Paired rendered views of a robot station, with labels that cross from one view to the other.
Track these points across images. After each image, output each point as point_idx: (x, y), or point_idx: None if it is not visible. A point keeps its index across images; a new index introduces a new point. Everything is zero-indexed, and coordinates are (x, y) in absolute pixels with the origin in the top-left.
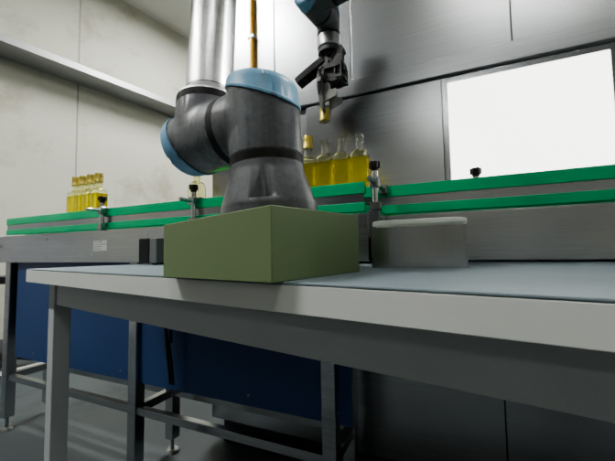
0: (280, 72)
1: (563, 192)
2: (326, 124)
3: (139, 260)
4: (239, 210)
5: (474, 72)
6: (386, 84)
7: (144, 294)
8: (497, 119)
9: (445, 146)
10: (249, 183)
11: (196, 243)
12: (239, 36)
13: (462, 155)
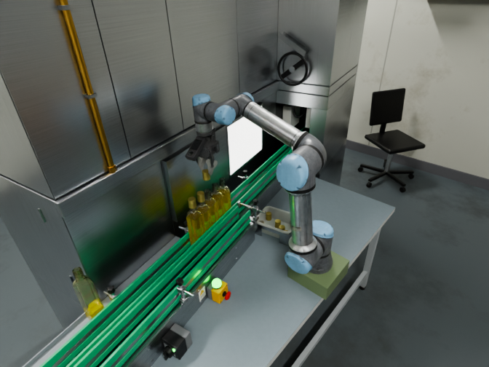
0: (130, 132)
1: (271, 175)
2: (180, 169)
3: (180, 357)
4: (344, 266)
5: (235, 119)
6: None
7: (311, 314)
8: (240, 141)
9: (228, 160)
10: (331, 258)
11: (335, 282)
12: (64, 90)
13: (232, 162)
